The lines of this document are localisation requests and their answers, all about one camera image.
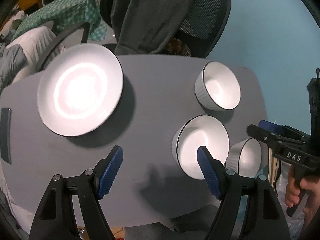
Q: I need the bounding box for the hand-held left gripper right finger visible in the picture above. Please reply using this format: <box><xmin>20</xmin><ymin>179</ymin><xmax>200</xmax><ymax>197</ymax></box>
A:
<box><xmin>197</xmin><ymin>146</ymin><xmax>292</xmax><ymax>240</ymax></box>

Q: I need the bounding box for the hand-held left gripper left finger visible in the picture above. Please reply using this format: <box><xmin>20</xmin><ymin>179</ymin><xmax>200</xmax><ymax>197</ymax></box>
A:
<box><xmin>29</xmin><ymin>145</ymin><xmax>124</xmax><ymax>240</ymax></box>

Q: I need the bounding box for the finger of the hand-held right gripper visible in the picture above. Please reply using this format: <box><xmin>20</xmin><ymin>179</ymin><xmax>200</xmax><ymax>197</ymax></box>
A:
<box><xmin>247</xmin><ymin>124</ymin><xmax>283</xmax><ymax>148</ymax></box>
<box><xmin>259</xmin><ymin>120</ymin><xmax>310</xmax><ymax>145</ymax></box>

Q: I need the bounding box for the white ribbed bowl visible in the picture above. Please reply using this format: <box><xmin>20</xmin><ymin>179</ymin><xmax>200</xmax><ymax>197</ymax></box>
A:
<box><xmin>226</xmin><ymin>138</ymin><xmax>262</xmax><ymax>177</ymax></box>
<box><xmin>195</xmin><ymin>61</ymin><xmax>241</xmax><ymax>111</ymax></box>
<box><xmin>171</xmin><ymin>115</ymin><xmax>230</xmax><ymax>181</ymax></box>

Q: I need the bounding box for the white plate with dark rim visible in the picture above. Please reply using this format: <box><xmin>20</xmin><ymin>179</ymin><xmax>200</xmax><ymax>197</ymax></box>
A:
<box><xmin>37</xmin><ymin>43</ymin><xmax>124</xmax><ymax>137</ymax></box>

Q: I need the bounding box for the person's right hand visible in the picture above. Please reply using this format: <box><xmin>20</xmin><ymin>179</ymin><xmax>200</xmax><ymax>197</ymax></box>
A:
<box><xmin>284</xmin><ymin>167</ymin><xmax>320</xmax><ymax>219</ymax></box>

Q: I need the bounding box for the wooden plank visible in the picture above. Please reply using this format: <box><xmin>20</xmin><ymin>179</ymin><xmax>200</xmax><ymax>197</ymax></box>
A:
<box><xmin>268</xmin><ymin>146</ymin><xmax>281</xmax><ymax>191</ymax></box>

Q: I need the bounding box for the dark smartphone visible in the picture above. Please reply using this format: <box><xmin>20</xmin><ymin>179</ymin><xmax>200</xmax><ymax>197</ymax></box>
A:
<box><xmin>1</xmin><ymin>107</ymin><xmax>12</xmax><ymax>165</ymax></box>

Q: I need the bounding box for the black mesh office chair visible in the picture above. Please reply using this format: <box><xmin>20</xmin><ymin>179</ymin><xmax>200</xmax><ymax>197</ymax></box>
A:
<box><xmin>37</xmin><ymin>0</ymin><xmax>232</xmax><ymax>73</ymax></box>

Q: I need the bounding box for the white pillow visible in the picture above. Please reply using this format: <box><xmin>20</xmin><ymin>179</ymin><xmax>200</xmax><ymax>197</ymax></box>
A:
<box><xmin>6</xmin><ymin>26</ymin><xmax>67</xmax><ymax>81</ymax></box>

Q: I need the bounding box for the grey duvet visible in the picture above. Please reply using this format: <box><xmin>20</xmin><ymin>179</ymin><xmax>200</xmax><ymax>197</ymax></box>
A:
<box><xmin>0</xmin><ymin>42</ymin><xmax>28</xmax><ymax>93</ymax></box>

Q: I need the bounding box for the dark grey hoodie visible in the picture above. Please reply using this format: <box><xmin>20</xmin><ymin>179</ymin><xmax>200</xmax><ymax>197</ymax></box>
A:
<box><xmin>111</xmin><ymin>0</ymin><xmax>201</xmax><ymax>55</ymax></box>

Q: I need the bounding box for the green checked tablecloth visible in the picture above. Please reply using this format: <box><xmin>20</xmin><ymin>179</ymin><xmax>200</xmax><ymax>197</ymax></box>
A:
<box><xmin>12</xmin><ymin>0</ymin><xmax>108</xmax><ymax>41</ymax></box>

